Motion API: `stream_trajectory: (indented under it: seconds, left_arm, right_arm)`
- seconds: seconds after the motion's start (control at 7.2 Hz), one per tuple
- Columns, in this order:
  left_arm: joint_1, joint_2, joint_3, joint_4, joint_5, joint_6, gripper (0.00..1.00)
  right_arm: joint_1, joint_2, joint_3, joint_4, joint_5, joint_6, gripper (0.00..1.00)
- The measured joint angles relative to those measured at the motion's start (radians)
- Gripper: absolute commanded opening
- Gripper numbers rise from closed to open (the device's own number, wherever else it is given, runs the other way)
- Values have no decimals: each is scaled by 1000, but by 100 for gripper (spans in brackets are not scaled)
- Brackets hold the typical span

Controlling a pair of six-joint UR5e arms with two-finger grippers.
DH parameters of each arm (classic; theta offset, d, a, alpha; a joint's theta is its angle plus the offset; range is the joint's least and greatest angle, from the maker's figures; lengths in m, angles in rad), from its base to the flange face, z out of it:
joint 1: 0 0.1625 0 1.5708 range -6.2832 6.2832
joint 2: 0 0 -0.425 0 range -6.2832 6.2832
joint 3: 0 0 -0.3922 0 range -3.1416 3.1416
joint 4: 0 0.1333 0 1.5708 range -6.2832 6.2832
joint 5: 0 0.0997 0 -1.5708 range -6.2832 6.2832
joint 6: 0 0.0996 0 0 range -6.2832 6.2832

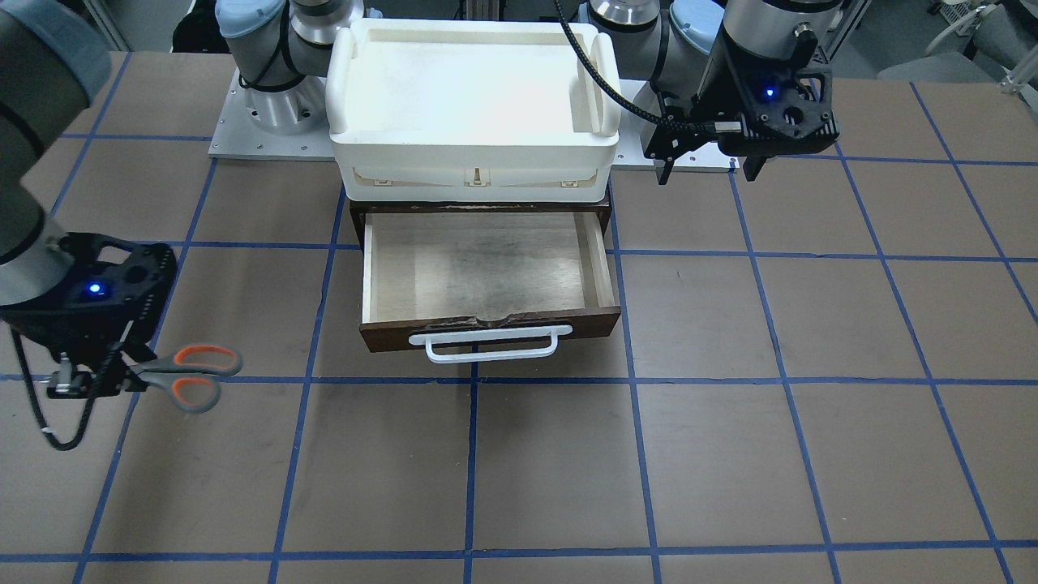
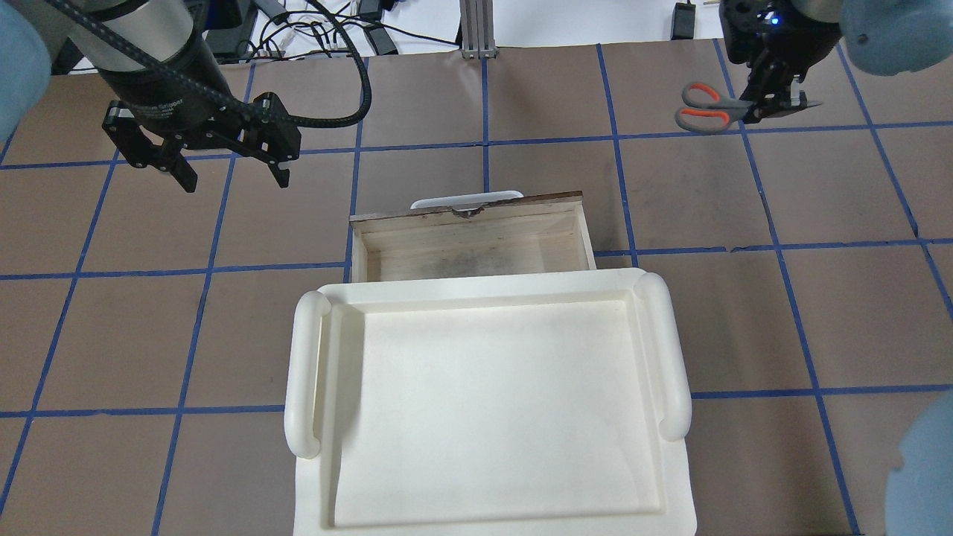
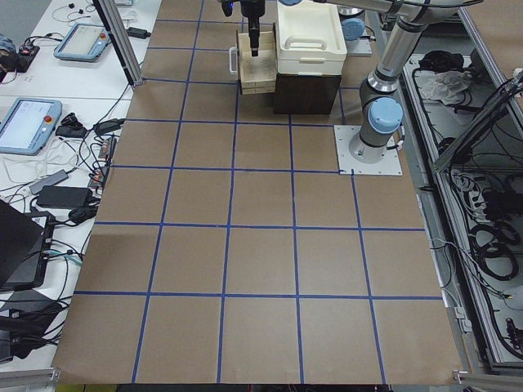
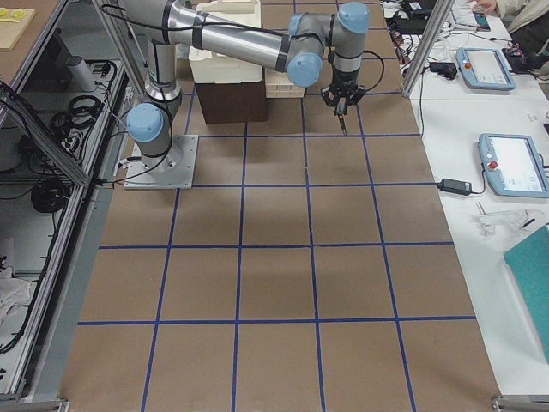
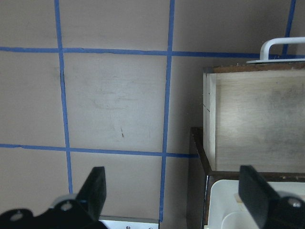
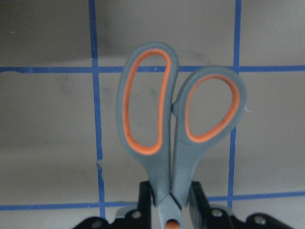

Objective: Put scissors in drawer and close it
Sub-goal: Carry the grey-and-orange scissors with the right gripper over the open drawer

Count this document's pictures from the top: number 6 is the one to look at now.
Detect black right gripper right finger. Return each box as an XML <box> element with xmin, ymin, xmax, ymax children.
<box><xmin>189</xmin><ymin>181</ymin><xmax>290</xmax><ymax>229</ymax></box>

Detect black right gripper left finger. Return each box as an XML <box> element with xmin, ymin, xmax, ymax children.
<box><xmin>75</xmin><ymin>181</ymin><xmax>152</xmax><ymax>229</ymax></box>

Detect grey orange handled scissors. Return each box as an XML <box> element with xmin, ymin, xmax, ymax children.
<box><xmin>116</xmin><ymin>42</ymin><xmax>247</xmax><ymax>229</ymax></box>

